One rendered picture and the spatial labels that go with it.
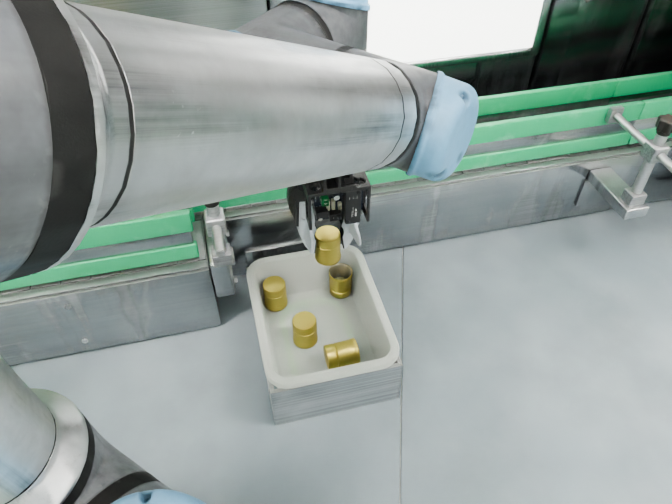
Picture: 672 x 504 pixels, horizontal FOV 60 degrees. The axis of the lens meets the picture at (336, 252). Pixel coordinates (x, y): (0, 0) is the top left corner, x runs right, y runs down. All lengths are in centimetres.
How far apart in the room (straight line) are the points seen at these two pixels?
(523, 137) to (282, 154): 75
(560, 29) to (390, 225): 47
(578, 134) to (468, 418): 50
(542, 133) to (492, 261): 22
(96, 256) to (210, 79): 61
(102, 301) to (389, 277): 44
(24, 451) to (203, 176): 27
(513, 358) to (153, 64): 76
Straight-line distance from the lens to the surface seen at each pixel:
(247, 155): 24
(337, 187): 63
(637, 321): 101
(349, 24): 55
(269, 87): 25
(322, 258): 78
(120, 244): 80
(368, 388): 78
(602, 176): 107
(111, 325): 88
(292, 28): 50
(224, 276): 82
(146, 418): 84
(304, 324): 81
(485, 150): 96
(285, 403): 76
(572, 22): 117
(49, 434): 47
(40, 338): 91
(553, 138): 102
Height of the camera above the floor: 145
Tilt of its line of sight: 45 degrees down
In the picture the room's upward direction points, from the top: straight up
